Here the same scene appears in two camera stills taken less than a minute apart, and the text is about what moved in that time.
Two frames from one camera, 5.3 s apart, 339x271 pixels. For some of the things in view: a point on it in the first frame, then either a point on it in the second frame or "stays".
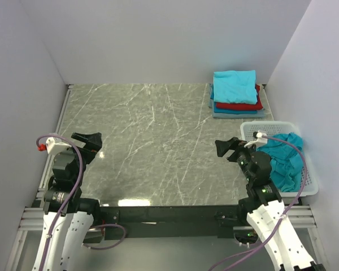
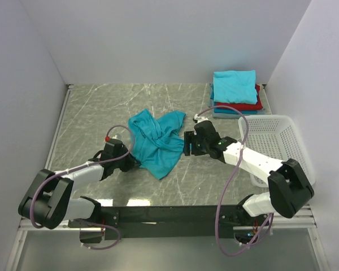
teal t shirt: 287,162 → 158,143
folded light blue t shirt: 237,87 stays
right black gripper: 236,149 → 188,143
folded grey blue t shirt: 260,114 stays
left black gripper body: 83,148 → 129,162
